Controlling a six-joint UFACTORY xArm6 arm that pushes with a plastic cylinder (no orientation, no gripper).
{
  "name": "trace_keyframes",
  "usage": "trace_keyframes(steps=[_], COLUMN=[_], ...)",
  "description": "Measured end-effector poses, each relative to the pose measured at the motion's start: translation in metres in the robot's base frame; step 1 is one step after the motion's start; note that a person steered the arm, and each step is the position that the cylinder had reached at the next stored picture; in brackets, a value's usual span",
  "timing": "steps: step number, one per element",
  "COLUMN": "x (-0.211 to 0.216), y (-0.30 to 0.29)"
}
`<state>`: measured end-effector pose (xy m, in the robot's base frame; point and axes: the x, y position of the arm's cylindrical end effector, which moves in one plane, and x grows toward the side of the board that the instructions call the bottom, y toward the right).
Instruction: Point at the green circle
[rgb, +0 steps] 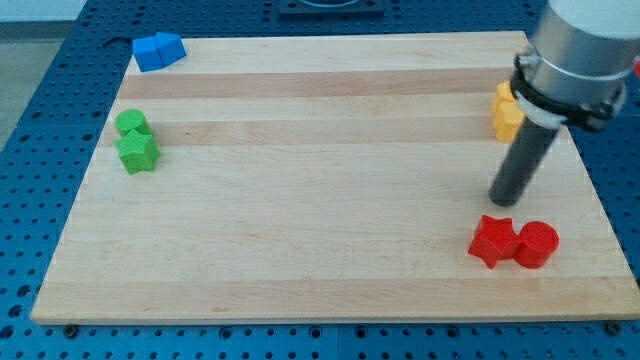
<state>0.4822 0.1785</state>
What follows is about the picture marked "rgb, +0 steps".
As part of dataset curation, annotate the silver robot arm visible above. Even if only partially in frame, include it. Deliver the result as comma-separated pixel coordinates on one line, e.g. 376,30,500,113
510,0,639,132

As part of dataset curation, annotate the wooden board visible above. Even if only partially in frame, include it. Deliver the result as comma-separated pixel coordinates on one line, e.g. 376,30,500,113
31,32,639,325

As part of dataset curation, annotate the red star block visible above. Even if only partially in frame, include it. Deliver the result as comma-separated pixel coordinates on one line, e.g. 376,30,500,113
468,215,522,269

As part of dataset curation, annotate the green star block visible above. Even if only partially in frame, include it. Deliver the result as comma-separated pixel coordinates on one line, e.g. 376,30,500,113
115,130,160,174

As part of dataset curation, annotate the yellow block lower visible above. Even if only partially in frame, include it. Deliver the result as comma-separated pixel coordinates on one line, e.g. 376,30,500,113
492,102,525,143

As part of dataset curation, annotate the yellow block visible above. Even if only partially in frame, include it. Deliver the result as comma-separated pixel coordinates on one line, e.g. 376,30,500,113
491,81,516,114
492,102,525,143

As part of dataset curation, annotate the blue pentagon block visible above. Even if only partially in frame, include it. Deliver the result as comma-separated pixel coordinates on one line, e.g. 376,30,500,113
155,32,186,66

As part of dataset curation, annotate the green cylinder block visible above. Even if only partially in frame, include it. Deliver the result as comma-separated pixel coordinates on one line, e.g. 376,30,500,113
114,109,152,137

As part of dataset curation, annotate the yellow block upper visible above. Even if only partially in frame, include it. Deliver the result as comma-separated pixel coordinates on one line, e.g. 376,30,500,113
491,81,516,114

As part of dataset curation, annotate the black cylindrical pointer tool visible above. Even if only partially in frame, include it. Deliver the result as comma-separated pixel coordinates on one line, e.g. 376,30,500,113
489,117,559,207

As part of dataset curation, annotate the blue cube block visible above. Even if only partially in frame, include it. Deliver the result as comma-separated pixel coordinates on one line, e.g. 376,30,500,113
132,37,164,72

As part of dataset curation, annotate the red cylinder block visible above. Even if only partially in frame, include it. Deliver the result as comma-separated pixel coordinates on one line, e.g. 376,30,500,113
513,221,560,269

